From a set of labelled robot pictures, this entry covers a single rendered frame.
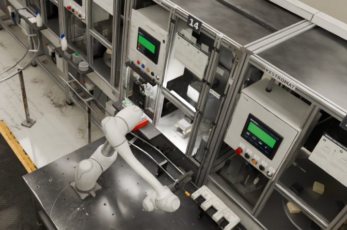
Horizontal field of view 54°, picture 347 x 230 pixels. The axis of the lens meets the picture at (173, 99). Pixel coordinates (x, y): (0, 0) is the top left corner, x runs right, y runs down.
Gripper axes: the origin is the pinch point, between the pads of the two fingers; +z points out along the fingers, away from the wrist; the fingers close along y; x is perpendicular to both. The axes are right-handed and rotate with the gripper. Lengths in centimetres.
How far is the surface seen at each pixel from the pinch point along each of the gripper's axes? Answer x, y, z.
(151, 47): 75, 63, 17
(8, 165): 163, -101, -76
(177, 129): 45, -8, 32
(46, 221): 72, -77, -80
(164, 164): 30.1, -21.7, 6.7
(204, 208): -20.9, -15.0, -0.5
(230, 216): -38.0, -12.5, 8.7
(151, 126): 62, -11, 17
